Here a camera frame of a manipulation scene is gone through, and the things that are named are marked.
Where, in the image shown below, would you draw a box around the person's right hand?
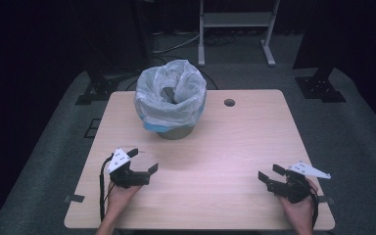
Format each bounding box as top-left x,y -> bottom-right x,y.
278,178 -> 319,227

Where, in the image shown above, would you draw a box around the black tape square outline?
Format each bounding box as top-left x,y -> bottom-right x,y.
83,117 -> 103,139

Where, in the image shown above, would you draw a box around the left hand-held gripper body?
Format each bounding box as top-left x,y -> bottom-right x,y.
106,147 -> 151,190

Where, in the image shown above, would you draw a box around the white metal stand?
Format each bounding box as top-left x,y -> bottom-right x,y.
197,0 -> 281,69

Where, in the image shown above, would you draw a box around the black stand base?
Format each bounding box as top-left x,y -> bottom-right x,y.
74,70 -> 120,107
294,64 -> 348,104

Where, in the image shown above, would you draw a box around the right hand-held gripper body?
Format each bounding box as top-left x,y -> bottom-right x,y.
266,161 -> 332,205

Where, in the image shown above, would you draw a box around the black floor cable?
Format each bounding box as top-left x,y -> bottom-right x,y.
189,63 -> 220,91

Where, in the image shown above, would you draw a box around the grey floor cable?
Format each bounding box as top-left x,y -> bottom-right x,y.
152,31 -> 201,55

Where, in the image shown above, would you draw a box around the white plastic trash bag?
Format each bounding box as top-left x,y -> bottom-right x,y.
133,59 -> 208,133

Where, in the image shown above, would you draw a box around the black tape strip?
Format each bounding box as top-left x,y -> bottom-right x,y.
317,195 -> 336,206
64,194 -> 86,204

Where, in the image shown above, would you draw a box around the person's left hand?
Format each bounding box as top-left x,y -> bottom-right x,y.
105,181 -> 143,213

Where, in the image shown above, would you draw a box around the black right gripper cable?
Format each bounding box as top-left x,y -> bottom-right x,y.
307,188 -> 321,229

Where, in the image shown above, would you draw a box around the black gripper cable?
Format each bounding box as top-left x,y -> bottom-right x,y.
98,154 -> 116,223
307,188 -> 321,229

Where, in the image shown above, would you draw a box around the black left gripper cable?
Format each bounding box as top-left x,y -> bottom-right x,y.
98,154 -> 116,223

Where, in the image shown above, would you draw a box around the grey round trash bin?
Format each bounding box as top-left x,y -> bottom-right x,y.
156,124 -> 196,141

